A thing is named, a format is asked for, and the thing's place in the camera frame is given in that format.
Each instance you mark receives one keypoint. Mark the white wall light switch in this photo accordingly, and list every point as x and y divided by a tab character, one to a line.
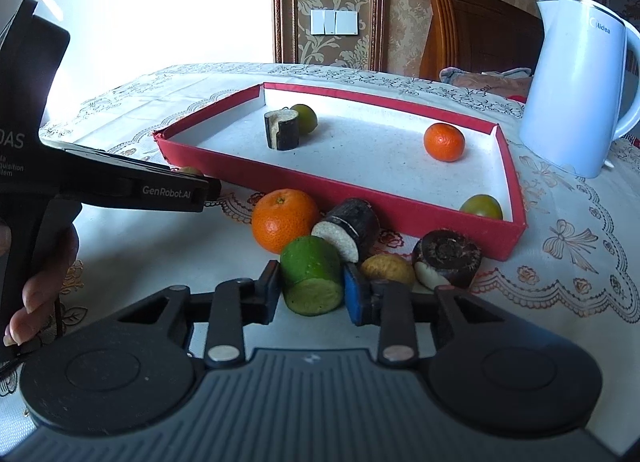
334	21

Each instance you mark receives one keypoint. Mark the brown wooden headboard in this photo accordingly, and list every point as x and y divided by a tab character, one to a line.
475	31

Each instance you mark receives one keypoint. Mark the dark round sugarcane stub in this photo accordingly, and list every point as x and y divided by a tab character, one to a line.
445	252

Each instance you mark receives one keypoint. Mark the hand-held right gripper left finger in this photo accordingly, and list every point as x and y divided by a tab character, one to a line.
270	292

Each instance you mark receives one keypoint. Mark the light blue electric kettle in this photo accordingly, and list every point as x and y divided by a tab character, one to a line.
570	91

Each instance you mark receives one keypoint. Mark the green round citrus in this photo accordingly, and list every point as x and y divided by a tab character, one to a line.
306	116
481	207

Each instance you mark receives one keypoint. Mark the gold wall panel frame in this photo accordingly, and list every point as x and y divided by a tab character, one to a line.
280	1

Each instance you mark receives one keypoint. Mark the green cucumber piece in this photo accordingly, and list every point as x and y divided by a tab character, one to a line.
310	267

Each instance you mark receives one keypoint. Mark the small green citrus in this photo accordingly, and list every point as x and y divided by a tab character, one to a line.
190	171

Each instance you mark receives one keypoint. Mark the person's left hand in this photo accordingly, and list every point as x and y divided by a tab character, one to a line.
40	294

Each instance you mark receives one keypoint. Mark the cream lace tablecloth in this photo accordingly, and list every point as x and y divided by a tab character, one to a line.
575	252

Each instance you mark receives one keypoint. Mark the dark sugarcane piece pale stripe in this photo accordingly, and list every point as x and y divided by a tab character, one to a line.
285	134

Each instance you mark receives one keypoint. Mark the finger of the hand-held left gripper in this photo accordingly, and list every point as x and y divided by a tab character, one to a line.
165	192

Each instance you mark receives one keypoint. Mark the dark sugarcane piece pale end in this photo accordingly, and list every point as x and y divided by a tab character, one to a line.
350	224

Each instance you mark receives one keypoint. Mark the orange mandarin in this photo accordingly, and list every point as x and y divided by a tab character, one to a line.
282	222
444	141

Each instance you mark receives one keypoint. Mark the red shallow cardboard box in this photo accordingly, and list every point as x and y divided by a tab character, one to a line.
360	156

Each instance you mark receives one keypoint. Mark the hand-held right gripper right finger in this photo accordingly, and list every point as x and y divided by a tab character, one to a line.
356	299

